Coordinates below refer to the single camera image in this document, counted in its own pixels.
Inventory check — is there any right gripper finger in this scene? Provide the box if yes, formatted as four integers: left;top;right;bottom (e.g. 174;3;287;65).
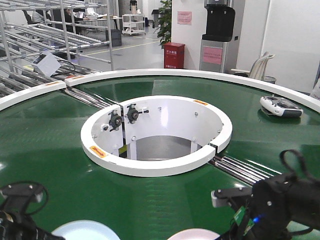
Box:
211;187;252;208

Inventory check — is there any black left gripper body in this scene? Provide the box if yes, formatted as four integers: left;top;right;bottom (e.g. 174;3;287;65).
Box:
0;196;64;240

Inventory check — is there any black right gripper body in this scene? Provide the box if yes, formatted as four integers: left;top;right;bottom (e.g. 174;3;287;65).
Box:
250;174;320;240

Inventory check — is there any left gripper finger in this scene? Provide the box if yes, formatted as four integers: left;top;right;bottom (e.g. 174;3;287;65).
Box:
0;184;45;203

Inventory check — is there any pink round plate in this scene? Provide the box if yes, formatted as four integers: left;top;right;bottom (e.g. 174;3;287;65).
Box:
167;228;220;240

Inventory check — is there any light blue round plate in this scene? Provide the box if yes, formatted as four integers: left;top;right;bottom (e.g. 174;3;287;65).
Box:
51;220;120;240

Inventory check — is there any green circular conveyor belt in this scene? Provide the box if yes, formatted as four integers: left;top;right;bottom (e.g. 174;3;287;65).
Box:
0;76;320;240

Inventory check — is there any white outer conveyor rim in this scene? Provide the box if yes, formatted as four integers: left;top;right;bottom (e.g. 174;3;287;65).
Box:
0;68;320;112

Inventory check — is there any steel roller strip right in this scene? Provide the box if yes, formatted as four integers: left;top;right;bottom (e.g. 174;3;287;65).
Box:
208;155;282;186

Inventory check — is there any steel roller strip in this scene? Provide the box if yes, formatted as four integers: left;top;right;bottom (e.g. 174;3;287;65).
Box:
208;155;282;186
61;87;119;110

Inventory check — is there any white grey remote controller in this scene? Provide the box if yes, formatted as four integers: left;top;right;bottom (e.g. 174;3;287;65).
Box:
259;96;304;118

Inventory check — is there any steel roller strip left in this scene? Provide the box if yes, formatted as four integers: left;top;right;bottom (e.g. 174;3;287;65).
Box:
61;87;119;110

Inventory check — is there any grey control box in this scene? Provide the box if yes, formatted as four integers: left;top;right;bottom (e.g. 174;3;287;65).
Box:
31;51;61;77

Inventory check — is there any white plastic chair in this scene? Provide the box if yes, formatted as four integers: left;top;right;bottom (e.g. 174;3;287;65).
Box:
230;51;276;81

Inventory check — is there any red fire extinguisher cabinet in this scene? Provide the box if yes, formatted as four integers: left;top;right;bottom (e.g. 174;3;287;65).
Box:
164;42;185;69

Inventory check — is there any metal pipe roller rack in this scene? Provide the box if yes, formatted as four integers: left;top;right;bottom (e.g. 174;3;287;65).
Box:
0;0;118;98

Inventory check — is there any green potted plant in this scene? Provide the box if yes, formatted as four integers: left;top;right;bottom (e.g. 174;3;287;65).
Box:
157;0;173;49

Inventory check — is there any black plastic crate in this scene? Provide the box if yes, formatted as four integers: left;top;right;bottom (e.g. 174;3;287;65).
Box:
105;29;122;47

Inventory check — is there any black silver water dispenser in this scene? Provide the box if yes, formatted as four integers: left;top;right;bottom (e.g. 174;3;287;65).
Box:
199;0;236;73

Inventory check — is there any white utility cart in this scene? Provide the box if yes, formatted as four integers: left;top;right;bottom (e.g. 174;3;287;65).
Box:
122;14;146;36

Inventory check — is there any black cable loop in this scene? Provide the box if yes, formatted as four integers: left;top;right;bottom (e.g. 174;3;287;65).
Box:
279;149;320;186

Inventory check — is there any white inner conveyor ring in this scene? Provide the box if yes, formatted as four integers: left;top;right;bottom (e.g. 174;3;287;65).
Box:
80;95;233;178

